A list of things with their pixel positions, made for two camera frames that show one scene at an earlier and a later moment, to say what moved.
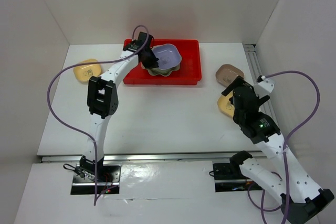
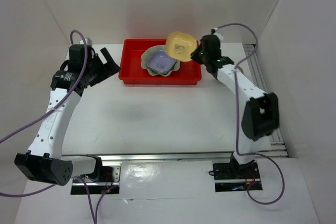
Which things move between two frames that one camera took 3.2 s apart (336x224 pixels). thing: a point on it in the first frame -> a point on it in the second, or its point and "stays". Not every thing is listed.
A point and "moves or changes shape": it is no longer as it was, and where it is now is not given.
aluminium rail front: [135, 158] stays
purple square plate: [168, 54] moves or changes shape
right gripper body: [236, 116] -> [198, 56]
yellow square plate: [224, 105] -> [179, 45]
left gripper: [152, 63] -> [107, 70]
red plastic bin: [189, 73] stays
